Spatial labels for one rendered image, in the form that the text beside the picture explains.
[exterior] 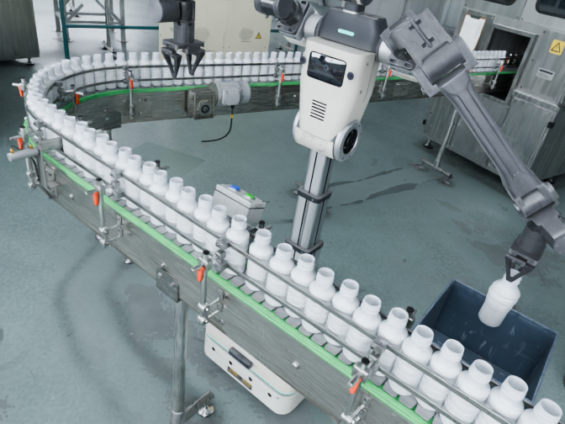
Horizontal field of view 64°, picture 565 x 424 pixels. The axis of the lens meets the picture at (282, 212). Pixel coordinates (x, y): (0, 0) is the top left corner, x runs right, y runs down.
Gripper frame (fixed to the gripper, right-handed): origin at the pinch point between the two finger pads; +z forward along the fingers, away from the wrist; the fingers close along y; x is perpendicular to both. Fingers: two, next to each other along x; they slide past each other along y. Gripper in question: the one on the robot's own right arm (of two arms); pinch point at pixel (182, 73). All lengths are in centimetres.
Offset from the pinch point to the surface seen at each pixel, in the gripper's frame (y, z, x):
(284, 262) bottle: 17, 26, 57
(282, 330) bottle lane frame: 21, 41, 62
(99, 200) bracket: 26.2, 35.7, -4.9
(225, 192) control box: 2.3, 28.2, 22.8
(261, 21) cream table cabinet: -320, 52, -242
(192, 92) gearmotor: -73, 41, -76
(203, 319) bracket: 26, 50, 41
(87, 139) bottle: 17.1, 25.8, -24.6
